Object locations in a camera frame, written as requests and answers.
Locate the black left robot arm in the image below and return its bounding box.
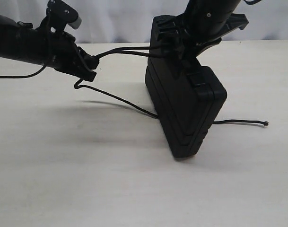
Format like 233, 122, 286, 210
0, 15, 99, 82

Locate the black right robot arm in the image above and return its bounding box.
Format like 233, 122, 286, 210
147, 0, 248, 91

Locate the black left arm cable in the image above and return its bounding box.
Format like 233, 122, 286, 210
0, 23, 54, 79

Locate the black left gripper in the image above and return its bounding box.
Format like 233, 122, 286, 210
38, 20, 99, 82

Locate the black plastic carrying case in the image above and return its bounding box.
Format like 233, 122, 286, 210
144, 15, 227, 161

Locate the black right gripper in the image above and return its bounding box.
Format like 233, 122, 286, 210
157, 11, 249, 87

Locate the black cord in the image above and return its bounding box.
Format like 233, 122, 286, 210
74, 46, 269, 127

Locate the white backdrop curtain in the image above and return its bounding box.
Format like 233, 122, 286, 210
0, 0, 288, 43

